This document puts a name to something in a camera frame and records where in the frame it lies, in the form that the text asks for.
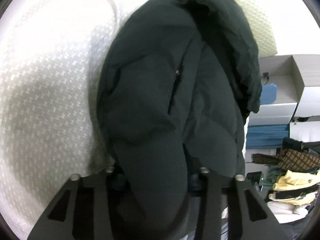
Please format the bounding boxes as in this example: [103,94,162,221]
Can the blue curtain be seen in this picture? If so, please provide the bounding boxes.
[246,125,290,150]

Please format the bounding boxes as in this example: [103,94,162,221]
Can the yellow folded garment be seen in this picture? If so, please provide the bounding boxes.
[272,169,320,205]

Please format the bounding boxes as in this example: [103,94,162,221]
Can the green garment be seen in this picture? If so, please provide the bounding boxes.
[260,167,278,188]

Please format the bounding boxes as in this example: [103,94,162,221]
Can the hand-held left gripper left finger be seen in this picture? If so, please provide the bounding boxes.
[27,166,150,240]

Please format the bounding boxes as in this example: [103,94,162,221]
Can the white folded garment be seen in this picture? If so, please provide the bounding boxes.
[269,199,312,216]

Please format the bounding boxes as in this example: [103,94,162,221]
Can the grey textured duvet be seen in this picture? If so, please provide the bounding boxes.
[0,0,185,238]

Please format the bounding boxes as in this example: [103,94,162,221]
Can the dark hanging clothes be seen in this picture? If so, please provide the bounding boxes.
[282,137,320,153]

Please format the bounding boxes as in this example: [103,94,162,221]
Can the brown patterned hanging garment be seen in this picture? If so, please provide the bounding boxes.
[251,149,320,171]

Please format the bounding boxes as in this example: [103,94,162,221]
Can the cream quilted headboard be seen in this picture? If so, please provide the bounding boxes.
[212,0,278,58]

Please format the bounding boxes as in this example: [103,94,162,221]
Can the black puffer jacket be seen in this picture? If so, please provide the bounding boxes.
[96,0,263,240]

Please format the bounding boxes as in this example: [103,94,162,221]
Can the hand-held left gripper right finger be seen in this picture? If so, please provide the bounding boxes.
[189,166,284,240]

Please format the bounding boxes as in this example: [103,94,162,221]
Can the open white cardboard box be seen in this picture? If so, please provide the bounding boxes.
[257,54,320,140]

